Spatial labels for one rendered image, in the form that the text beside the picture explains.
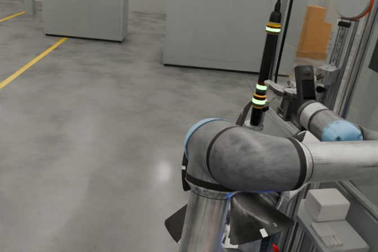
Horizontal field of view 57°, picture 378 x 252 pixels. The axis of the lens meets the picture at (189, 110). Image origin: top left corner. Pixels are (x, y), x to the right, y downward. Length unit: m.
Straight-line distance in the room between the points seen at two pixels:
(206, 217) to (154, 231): 2.18
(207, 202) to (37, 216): 2.48
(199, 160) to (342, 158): 0.26
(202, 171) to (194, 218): 0.10
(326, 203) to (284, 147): 1.27
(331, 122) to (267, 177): 0.31
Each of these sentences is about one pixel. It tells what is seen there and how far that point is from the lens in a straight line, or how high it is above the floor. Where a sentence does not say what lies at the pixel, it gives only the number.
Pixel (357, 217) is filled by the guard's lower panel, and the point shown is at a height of 0.89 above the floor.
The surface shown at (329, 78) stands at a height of 1.55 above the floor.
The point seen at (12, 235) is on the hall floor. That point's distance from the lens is 2.99.
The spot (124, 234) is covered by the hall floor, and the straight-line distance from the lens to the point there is 2.86.
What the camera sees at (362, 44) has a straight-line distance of 1.91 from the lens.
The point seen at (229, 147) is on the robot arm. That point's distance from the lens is 0.60.
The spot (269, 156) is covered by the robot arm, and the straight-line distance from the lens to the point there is 0.59.
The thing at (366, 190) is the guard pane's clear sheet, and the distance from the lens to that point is 1.93.
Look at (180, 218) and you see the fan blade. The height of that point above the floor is 1.00.
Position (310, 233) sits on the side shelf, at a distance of 1.83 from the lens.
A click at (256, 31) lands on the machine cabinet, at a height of 0.86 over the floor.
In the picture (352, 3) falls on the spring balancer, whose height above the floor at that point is 1.88.
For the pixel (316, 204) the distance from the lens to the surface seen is 1.87.
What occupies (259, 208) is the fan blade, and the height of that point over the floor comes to 1.19.
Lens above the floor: 1.98
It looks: 24 degrees down
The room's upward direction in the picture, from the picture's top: 7 degrees clockwise
